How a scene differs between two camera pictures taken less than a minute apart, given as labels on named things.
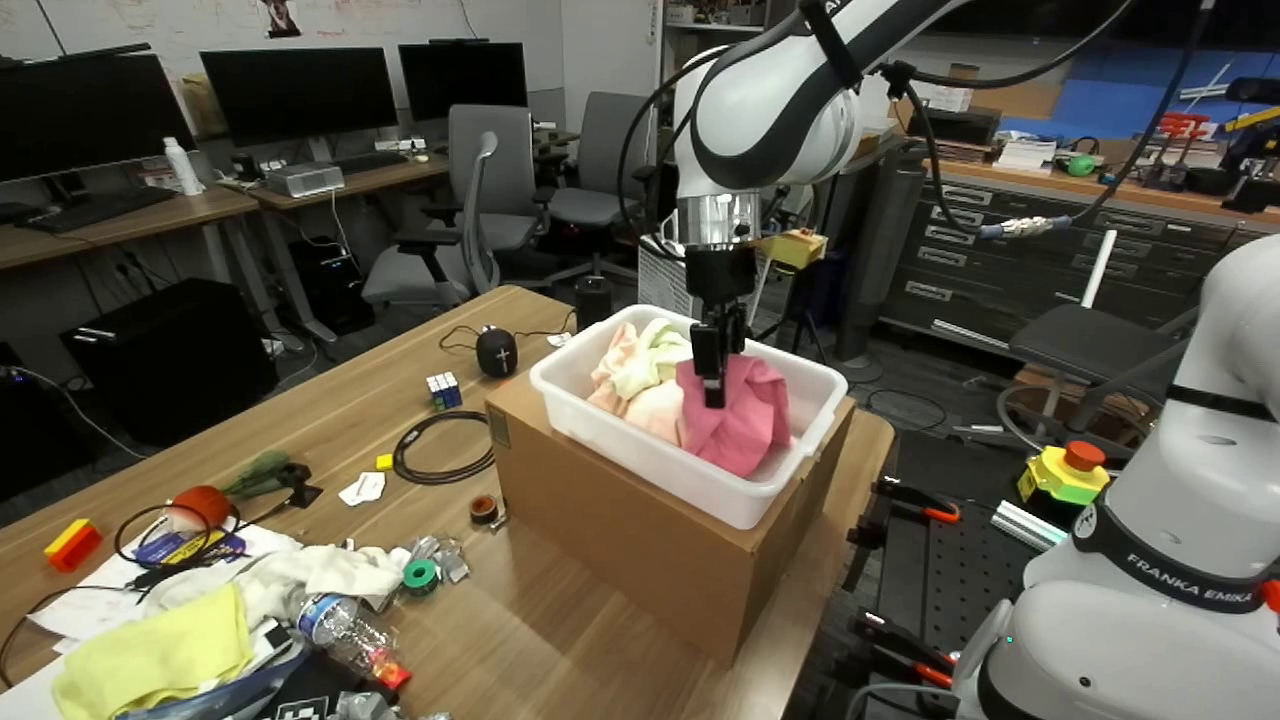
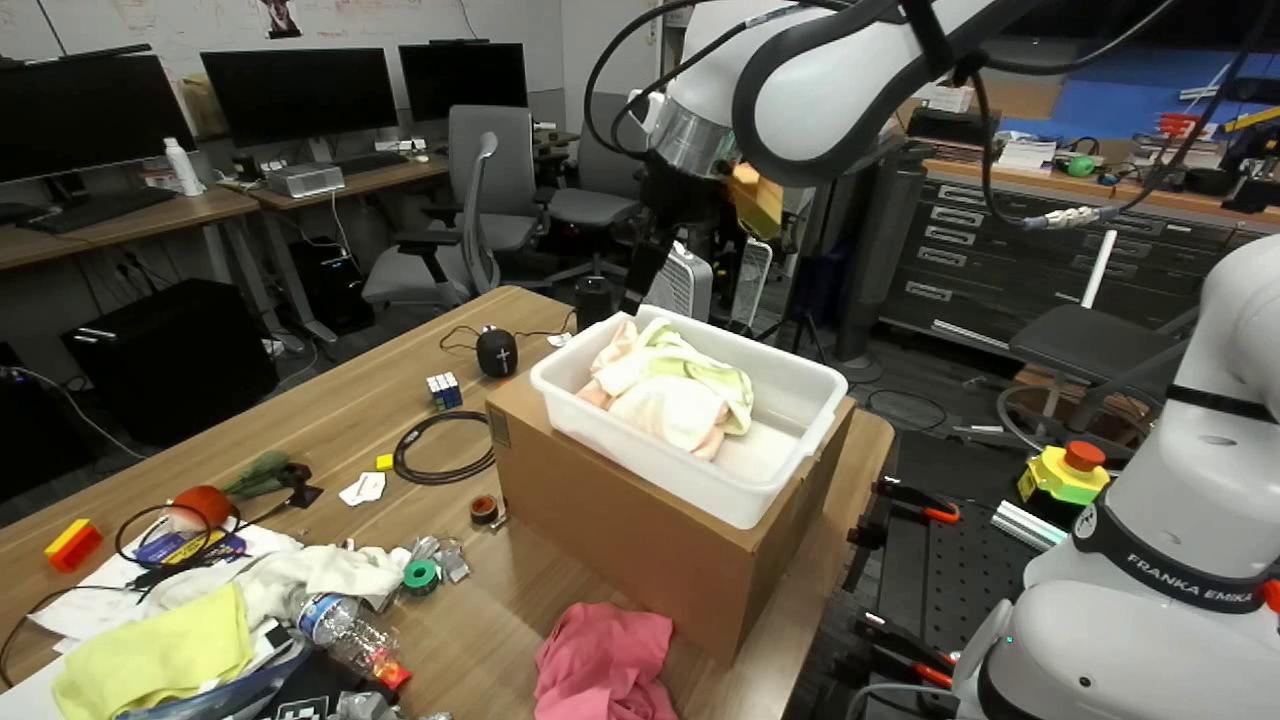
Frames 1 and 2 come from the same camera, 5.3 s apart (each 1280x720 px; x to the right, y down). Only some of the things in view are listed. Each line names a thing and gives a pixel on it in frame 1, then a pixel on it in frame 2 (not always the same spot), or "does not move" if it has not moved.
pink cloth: x=744 y=429 to x=602 y=660
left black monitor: x=92 y=104 does not move
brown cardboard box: x=645 y=546 does not move
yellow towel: x=136 y=660 does not move
